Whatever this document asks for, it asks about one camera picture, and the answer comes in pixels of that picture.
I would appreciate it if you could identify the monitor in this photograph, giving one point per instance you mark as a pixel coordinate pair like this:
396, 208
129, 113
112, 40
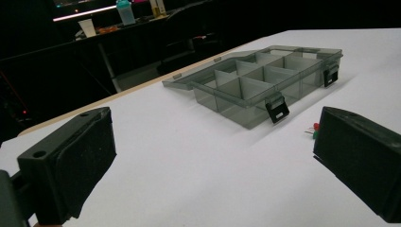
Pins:
78, 8

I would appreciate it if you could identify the grey transparent compartment box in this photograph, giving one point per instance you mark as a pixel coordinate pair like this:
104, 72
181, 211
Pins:
252, 85

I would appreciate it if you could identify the bottle with teal lid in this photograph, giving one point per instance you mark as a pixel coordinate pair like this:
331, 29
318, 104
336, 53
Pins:
125, 13

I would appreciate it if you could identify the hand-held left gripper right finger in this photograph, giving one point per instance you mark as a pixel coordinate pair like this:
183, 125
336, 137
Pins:
359, 151

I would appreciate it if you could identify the white table cover sheet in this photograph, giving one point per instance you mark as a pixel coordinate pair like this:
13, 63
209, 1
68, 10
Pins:
189, 164

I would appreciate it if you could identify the yellow packet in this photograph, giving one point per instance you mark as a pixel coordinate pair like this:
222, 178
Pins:
157, 8

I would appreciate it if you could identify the red LED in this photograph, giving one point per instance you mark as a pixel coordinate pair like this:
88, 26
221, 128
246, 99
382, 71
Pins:
316, 126

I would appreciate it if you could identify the desk with white legs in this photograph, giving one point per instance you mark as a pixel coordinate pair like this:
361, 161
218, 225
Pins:
108, 66

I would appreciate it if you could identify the green LED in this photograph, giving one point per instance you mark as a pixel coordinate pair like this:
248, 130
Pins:
314, 135

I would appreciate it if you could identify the light wooden table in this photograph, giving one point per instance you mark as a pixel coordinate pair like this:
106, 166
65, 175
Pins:
132, 90

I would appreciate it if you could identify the white cup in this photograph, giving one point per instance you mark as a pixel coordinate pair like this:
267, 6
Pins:
87, 28

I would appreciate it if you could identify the black metal chair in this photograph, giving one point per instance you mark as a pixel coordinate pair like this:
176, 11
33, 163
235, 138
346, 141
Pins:
192, 41

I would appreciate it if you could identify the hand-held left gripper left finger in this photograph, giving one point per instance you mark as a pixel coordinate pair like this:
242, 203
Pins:
63, 170

